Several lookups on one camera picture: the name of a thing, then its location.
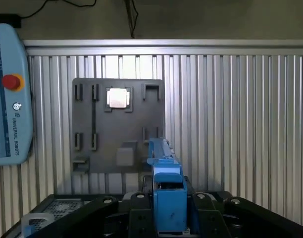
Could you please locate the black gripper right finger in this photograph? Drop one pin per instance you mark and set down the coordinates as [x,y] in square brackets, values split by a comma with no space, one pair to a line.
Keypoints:
[253,218]

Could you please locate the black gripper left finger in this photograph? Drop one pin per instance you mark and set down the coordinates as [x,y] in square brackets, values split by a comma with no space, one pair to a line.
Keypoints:
[87,218]

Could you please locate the open grey PC case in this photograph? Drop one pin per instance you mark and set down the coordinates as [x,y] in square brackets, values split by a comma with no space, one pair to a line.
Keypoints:
[60,205]

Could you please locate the blue case latch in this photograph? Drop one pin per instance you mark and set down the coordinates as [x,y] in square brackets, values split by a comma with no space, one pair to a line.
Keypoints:
[30,230]

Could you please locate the grey parts rack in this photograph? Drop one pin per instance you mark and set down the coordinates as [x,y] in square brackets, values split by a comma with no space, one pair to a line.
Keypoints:
[112,129]

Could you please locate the silver CPU chip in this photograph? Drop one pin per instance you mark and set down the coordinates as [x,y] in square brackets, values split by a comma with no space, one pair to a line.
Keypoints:
[117,98]

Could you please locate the Universal Robots teach pendant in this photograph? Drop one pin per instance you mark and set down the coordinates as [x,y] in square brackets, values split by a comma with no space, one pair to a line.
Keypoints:
[15,99]

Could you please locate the dark tripod leg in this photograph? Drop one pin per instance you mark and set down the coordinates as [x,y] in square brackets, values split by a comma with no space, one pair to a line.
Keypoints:
[131,17]

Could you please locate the black flat box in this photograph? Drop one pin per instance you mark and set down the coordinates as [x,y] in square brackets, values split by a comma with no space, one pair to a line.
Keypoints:
[6,21]

